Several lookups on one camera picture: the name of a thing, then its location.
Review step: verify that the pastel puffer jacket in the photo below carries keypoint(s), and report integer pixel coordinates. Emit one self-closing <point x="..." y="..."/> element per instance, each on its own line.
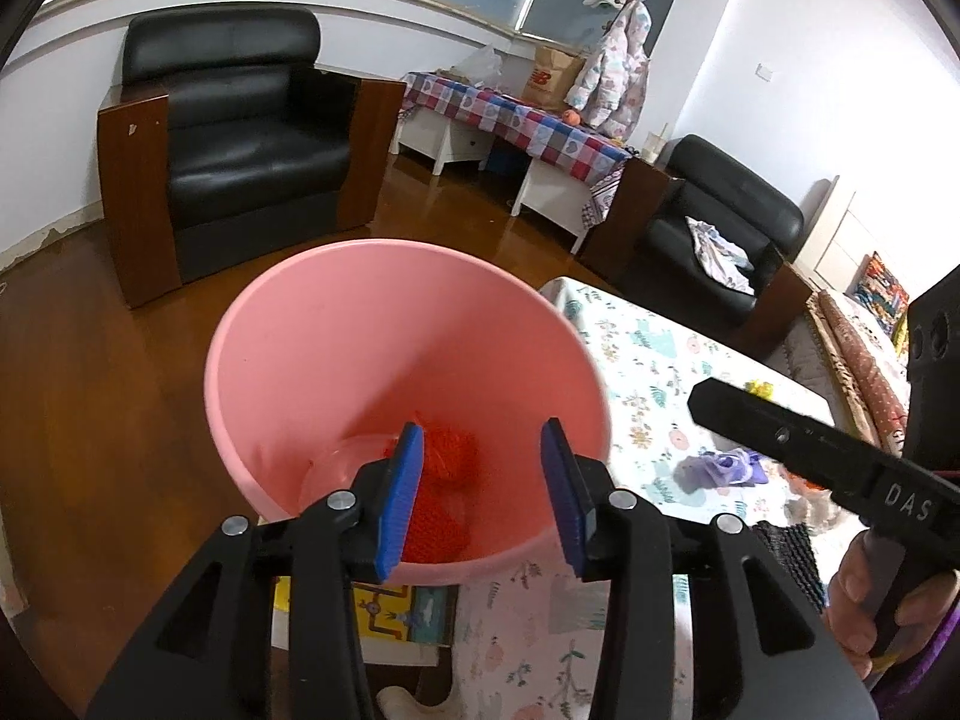
<point x="611" y="67"/>

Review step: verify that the pink plastic bucket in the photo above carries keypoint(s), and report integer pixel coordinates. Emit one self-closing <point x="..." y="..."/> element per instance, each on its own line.
<point x="375" y="330"/>

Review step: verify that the black mesh pad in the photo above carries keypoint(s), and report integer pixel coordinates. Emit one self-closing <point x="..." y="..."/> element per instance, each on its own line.
<point x="787" y="562"/>

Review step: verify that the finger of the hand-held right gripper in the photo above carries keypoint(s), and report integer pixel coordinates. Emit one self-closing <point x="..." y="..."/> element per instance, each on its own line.
<point x="780" y="435"/>

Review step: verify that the yellow wrapper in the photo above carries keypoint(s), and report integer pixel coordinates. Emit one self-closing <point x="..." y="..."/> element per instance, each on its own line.
<point x="759" y="390"/>

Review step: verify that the clear plastic bag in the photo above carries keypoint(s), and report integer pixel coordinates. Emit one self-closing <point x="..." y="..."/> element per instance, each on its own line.
<point x="480" y="67"/>

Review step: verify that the white desk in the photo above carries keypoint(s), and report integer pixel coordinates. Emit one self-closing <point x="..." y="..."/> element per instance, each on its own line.
<point x="551" y="195"/>

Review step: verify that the rolled brown patterned blanket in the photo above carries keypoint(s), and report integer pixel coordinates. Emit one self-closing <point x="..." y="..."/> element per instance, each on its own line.
<point x="862" y="367"/>

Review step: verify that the small black leather armchair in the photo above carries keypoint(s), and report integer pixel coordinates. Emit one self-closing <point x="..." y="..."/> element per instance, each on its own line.
<point x="720" y="195"/>

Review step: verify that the checkered tablecloth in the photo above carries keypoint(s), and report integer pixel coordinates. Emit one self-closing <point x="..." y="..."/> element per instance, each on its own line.
<point x="525" y="124"/>

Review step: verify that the cup with straw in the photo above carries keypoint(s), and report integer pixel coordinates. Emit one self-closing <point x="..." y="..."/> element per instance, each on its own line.
<point x="656" y="146"/>

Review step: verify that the white cabinet door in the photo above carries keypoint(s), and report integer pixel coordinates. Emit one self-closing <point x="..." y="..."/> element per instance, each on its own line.
<point x="832" y="240"/>

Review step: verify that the red mesh bag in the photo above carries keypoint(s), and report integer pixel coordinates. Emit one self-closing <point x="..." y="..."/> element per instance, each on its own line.
<point x="442" y="517"/>

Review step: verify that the crumpled beige paper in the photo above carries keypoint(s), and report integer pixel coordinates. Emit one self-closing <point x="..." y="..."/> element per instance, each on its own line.
<point x="814" y="510"/>

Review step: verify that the colourful picture book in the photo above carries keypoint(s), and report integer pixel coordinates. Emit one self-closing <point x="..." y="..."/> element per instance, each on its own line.
<point x="885" y="292"/>

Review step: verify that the large black leather armchair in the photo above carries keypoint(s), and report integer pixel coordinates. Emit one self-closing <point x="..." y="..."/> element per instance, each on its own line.
<point x="247" y="150"/>

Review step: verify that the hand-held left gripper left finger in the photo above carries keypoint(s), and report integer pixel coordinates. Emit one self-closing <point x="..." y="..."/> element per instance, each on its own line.
<point x="401" y="495"/>

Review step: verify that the cardboard box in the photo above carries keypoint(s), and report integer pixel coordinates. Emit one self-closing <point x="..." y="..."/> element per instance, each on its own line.
<point x="551" y="79"/>

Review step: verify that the children's puzzle board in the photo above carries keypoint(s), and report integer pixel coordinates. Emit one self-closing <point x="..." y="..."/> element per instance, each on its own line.
<point x="409" y="611"/>

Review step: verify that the floral tablecloth table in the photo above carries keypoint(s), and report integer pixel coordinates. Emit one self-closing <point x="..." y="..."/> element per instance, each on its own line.
<point x="660" y="375"/>

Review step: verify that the person's right hand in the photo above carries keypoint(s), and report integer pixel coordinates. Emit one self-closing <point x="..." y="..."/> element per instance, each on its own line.
<point x="851" y="600"/>

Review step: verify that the white patterned cloth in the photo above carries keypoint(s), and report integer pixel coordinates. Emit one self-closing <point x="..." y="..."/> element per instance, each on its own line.
<point x="720" y="255"/>

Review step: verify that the purple wrapper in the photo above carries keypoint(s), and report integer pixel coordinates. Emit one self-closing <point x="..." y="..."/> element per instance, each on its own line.
<point x="716" y="469"/>

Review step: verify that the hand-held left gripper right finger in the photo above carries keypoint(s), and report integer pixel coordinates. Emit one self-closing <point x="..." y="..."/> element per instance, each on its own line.
<point x="559" y="495"/>

